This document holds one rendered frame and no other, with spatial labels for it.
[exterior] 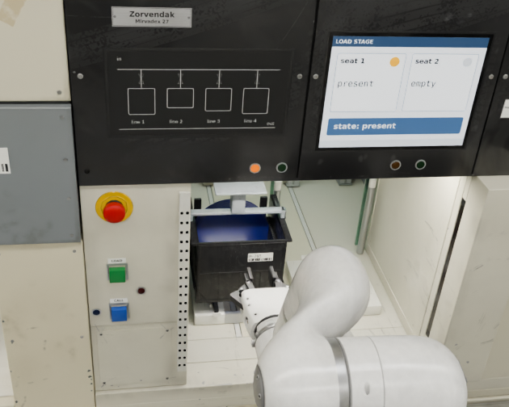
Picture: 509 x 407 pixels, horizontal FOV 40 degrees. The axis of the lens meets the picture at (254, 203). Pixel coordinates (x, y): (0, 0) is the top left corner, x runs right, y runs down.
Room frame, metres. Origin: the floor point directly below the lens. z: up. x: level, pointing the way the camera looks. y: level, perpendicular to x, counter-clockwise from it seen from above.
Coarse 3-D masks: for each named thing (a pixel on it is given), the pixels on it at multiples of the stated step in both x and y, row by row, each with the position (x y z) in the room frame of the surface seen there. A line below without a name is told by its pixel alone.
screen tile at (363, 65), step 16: (336, 64) 1.13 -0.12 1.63; (352, 64) 1.14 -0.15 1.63; (368, 64) 1.15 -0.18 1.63; (384, 64) 1.15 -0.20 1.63; (400, 64) 1.16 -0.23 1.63; (336, 80) 1.14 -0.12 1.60; (384, 80) 1.15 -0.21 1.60; (400, 80) 1.16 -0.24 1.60; (336, 96) 1.14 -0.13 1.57; (352, 96) 1.14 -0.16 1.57; (368, 96) 1.15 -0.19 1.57; (384, 96) 1.15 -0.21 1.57
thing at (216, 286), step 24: (216, 192) 1.36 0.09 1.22; (240, 192) 1.37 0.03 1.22; (264, 192) 1.38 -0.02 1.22; (192, 216) 1.38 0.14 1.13; (192, 240) 1.30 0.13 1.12; (264, 240) 1.32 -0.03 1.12; (288, 240) 1.33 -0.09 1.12; (192, 264) 1.37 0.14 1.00; (216, 264) 1.30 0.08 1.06; (240, 264) 1.31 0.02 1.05; (264, 264) 1.32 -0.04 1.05; (216, 288) 1.30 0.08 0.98; (216, 312) 1.30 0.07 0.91
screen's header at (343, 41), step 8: (336, 40) 1.13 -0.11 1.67; (344, 40) 1.14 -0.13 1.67; (352, 40) 1.14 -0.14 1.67; (360, 40) 1.14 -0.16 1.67; (368, 40) 1.15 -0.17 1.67; (376, 40) 1.15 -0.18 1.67; (384, 40) 1.15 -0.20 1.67; (392, 40) 1.15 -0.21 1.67; (400, 40) 1.16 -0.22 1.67; (408, 40) 1.16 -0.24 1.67; (416, 40) 1.16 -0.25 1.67; (424, 40) 1.17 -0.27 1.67; (432, 40) 1.17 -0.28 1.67; (440, 40) 1.17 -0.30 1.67; (448, 40) 1.17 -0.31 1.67; (456, 40) 1.18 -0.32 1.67; (464, 40) 1.18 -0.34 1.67; (472, 40) 1.18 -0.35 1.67; (480, 40) 1.19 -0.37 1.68; (488, 40) 1.19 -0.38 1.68
